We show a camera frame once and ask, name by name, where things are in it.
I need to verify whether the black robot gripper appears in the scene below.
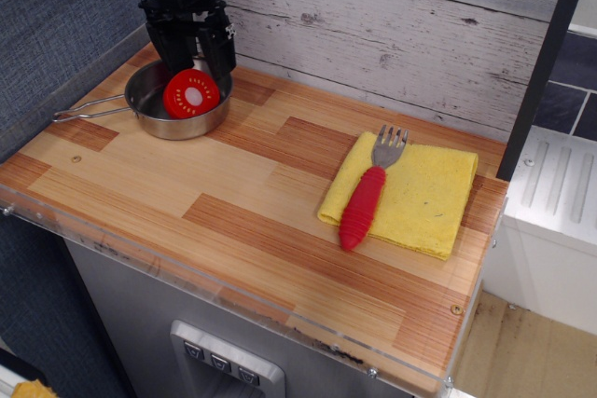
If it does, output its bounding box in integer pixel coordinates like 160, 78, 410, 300
139, 0, 236, 80

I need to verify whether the red toy donut slice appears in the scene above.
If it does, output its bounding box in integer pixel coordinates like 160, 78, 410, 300
162, 69, 220, 119

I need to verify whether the silver steel pot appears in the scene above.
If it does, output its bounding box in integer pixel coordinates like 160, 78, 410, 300
50, 56, 234, 142

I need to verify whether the clear acrylic edge guard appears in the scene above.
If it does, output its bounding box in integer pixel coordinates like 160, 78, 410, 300
1, 187, 452, 397

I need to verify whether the yellow folded cloth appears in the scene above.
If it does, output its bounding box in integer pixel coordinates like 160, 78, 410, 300
317, 131, 479, 260

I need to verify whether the silver toy fridge cabinet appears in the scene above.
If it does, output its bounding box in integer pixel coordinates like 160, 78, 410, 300
66, 241, 406, 397

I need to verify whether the silver dispenser button panel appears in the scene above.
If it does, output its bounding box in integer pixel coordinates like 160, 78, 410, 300
170, 320, 286, 397

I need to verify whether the yellow object bottom corner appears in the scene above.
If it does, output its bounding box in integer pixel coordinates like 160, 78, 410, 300
10, 380, 58, 398

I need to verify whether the white toy sink unit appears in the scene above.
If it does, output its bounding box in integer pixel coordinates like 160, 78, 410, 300
483, 127, 596, 334

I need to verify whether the red handled metal fork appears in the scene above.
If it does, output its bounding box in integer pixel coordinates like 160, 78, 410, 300
339, 125, 410, 251

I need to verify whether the black right vertical post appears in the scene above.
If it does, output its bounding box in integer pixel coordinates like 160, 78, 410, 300
496, 0, 579, 181

